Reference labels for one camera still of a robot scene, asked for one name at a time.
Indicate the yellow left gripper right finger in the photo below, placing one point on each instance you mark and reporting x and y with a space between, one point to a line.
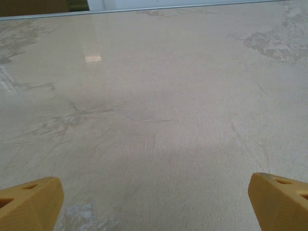
281 207

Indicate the aluminium table edge bar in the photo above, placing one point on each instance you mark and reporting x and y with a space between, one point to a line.
154 9

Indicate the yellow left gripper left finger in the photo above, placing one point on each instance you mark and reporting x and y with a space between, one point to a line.
29 207

